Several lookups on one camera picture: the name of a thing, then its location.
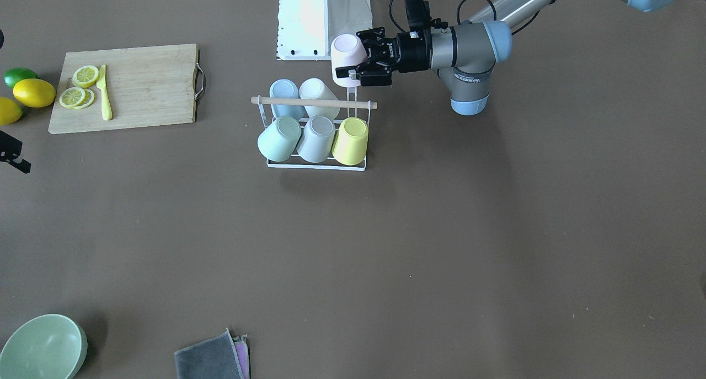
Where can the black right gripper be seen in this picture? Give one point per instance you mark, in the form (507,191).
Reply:
(12,150)

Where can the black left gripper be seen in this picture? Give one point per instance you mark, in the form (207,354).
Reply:
(411,55)

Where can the pink cup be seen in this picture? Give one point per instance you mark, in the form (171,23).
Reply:
(346,50)

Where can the green cup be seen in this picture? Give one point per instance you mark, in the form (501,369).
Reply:
(278,140)

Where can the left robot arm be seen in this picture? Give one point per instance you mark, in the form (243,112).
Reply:
(462,54)

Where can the white cup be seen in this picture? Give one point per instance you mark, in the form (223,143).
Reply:
(316,89)

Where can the light blue cup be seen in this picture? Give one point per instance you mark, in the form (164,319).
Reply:
(285,88)

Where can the yellow cup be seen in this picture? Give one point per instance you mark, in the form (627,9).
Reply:
(350,144)

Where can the grey cup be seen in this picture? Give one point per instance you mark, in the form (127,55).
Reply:
(317,139)

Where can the whole yellow lemon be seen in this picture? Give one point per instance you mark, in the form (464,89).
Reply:
(34,93)

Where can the green lime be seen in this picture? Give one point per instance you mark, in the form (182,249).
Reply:
(17,74)

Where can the lemon slice lower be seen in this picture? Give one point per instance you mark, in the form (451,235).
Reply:
(72,97)

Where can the lemon slice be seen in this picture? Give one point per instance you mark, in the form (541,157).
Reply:
(85,76)
(72,97)
(87,101)

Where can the lemon slice upper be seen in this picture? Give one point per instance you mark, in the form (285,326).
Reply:
(85,76)

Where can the yellow plastic knife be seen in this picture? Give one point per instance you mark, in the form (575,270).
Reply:
(102,84)

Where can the bamboo cutting board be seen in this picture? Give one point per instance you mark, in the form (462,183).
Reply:
(147,87)

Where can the green bowl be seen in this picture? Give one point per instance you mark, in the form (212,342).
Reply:
(49,346)

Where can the grey folded cloth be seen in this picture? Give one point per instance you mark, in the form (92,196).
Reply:
(223,356)

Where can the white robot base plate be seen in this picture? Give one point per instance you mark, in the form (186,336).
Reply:
(306,28)

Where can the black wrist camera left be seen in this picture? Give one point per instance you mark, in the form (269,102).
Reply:
(419,17)

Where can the white wire cup rack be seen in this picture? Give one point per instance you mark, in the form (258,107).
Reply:
(350,107)

